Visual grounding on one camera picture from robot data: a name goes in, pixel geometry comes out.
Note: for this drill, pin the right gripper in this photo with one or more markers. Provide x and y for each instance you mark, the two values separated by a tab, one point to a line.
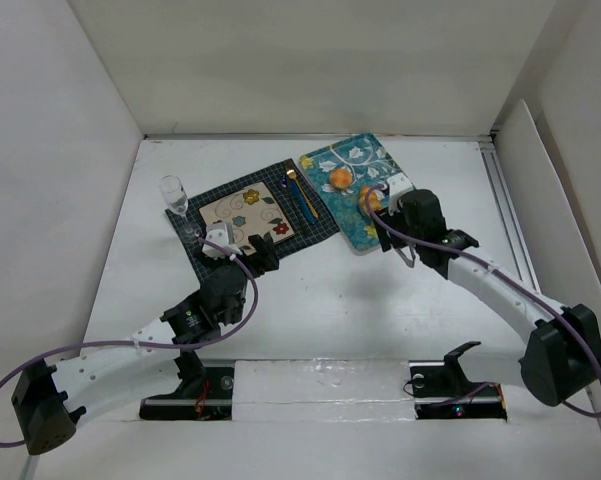
389	229

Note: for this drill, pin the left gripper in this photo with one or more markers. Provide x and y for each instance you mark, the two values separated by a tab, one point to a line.
259	250

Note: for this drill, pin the striped orange bread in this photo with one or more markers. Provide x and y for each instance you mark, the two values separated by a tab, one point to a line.
366	199

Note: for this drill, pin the metal tongs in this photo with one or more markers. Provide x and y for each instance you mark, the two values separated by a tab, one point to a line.
405	255

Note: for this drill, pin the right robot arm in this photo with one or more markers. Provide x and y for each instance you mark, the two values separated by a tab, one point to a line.
562	353

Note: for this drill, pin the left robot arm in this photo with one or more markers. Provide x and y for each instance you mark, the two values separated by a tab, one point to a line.
52	401

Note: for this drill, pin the round orange bread roll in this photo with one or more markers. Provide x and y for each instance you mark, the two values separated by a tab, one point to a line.
340	178

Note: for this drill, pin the square floral ceramic plate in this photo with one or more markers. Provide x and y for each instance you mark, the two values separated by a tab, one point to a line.
250	211

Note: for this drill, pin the dark checked placemat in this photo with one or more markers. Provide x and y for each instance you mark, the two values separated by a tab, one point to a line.
306	235

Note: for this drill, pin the blue knife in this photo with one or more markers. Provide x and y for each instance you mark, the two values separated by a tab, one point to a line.
304	207

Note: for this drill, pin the dark metallic spoon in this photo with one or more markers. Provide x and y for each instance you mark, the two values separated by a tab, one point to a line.
286	186

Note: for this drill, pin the teal floral tray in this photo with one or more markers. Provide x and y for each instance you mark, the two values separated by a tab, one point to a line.
370	164

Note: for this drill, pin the clear wine glass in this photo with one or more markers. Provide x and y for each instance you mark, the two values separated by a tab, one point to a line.
176	199

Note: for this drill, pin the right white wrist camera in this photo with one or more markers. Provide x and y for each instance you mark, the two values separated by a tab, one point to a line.
398	185

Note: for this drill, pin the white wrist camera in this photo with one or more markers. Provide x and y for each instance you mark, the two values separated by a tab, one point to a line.
218	242
398	185

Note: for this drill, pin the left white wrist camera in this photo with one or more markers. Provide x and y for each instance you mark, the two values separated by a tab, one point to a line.
218	242

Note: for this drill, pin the aluminium frame rail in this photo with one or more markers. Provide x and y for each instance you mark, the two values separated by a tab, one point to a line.
522	263

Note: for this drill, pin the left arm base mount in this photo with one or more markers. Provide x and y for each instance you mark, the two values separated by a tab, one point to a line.
209	398

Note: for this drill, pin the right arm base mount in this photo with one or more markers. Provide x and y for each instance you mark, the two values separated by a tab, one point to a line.
441	390

